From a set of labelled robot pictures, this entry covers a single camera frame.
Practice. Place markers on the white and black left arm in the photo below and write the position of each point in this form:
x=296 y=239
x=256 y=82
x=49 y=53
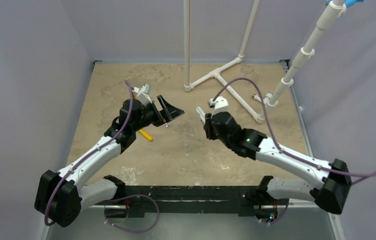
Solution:
x=63 y=194

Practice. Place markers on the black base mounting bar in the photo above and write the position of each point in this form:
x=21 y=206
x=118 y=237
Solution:
x=244 y=201

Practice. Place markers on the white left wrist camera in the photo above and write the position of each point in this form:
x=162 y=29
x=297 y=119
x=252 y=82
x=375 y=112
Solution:
x=142 y=94

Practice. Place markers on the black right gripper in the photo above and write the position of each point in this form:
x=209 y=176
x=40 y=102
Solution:
x=208 y=124

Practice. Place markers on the yellow handled screwdriver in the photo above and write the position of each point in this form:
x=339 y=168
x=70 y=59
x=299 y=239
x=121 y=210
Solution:
x=146 y=135

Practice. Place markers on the aluminium table frame rail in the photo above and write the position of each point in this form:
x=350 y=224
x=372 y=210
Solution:
x=299 y=112

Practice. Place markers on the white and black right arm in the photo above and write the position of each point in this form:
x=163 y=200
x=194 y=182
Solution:
x=325 y=183

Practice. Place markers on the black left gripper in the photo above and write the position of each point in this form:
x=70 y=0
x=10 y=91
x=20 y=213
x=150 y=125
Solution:
x=168 y=113

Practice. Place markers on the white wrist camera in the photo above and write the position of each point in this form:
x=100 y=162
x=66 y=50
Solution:
x=142 y=94
x=218 y=105

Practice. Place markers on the white universal AC remote control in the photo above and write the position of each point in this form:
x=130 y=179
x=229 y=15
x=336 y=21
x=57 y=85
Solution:
x=201 y=115

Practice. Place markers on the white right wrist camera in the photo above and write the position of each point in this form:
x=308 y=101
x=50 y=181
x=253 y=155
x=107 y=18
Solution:
x=218 y=105

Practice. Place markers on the white PVC pipe frame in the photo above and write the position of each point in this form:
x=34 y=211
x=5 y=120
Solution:
x=265 y=39

